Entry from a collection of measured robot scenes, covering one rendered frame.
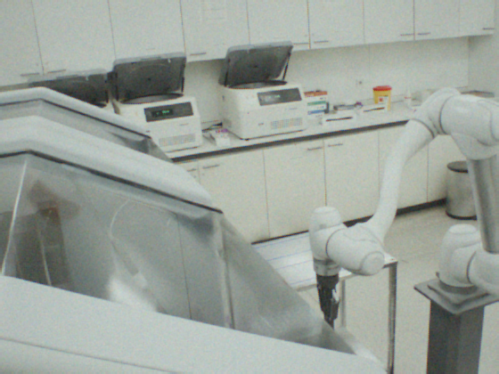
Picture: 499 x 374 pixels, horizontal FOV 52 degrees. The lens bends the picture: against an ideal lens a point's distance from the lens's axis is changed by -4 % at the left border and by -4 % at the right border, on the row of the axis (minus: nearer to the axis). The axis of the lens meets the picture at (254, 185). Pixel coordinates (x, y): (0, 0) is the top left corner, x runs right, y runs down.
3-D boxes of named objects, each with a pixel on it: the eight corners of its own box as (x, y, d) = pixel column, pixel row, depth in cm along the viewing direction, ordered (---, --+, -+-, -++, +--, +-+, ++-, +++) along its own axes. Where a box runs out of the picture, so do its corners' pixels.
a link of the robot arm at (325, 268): (320, 264, 159) (321, 280, 160) (347, 256, 161) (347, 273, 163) (306, 252, 167) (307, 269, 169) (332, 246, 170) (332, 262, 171)
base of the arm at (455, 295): (454, 272, 218) (454, 260, 217) (492, 294, 198) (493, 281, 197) (420, 282, 213) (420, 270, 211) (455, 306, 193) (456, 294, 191)
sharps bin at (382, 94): (380, 111, 460) (379, 87, 454) (369, 109, 476) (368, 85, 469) (396, 109, 466) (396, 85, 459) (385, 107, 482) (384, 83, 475)
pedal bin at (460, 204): (464, 224, 434) (467, 172, 419) (436, 211, 468) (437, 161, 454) (492, 217, 443) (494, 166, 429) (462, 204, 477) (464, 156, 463)
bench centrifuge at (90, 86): (41, 174, 347) (22, 79, 327) (45, 155, 403) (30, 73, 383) (123, 161, 362) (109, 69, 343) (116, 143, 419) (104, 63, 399)
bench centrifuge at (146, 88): (128, 160, 364) (114, 60, 343) (118, 143, 420) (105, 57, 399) (205, 147, 382) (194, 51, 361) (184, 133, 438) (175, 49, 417)
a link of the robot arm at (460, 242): (458, 264, 212) (461, 215, 206) (493, 281, 197) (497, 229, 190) (429, 275, 206) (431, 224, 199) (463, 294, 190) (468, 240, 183)
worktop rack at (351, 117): (322, 126, 423) (322, 117, 421) (318, 123, 433) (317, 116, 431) (356, 121, 429) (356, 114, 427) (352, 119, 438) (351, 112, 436)
